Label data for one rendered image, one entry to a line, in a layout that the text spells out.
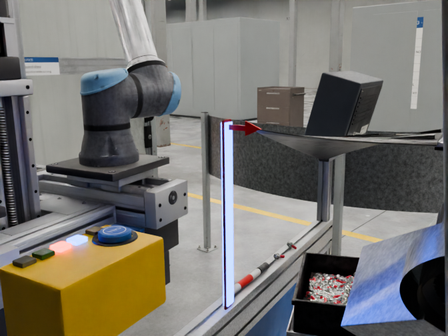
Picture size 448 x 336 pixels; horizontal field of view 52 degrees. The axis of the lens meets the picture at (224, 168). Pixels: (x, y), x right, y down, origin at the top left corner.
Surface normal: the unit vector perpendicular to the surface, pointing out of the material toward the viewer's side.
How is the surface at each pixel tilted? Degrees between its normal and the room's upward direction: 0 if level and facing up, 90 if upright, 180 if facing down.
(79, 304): 90
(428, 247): 62
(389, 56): 90
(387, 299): 55
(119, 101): 90
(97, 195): 90
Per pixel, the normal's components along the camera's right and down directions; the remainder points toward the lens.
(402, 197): -0.25, 0.22
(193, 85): -0.66, 0.18
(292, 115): 0.79, 0.13
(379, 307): -0.83, -0.53
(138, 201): -0.48, 0.20
